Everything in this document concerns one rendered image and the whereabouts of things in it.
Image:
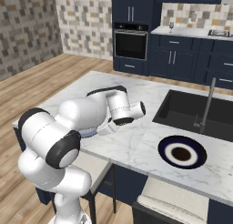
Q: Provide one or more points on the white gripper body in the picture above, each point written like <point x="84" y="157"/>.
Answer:
<point x="106" y="129"/>

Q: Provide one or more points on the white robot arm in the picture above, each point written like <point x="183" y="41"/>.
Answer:
<point x="75" y="112"/>

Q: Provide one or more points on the blue rimmed plate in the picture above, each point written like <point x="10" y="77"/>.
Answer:
<point x="182" y="151"/>
<point x="88" y="133"/>

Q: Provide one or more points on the clear wine glass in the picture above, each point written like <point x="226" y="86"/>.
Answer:
<point x="171" y="25"/>

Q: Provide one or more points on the white cushioned black stool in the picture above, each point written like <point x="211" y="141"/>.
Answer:
<point x="96" y="170"/>
<point x="170" y="200"/>

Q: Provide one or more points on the dark blue island cabinet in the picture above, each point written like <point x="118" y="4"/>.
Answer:
<point x="127" y="182"/>

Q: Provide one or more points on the black sink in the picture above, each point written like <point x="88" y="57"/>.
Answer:
<point x="182" y="109"/>

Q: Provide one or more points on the black built-in oven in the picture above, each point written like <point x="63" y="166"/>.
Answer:
<point x="131" y="42"/>

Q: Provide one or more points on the grey tap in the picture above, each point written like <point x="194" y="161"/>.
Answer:
<point x="208" y="106"/>

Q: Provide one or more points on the dark blue base cupboards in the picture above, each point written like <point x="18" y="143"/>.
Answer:
<point x="188" y="59"/>

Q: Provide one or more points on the dark blue tall cupboard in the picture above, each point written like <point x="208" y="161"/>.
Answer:
<point x="133" y="6"/>

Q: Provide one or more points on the black hob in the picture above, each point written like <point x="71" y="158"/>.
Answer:
<point x="220" y="33"/>

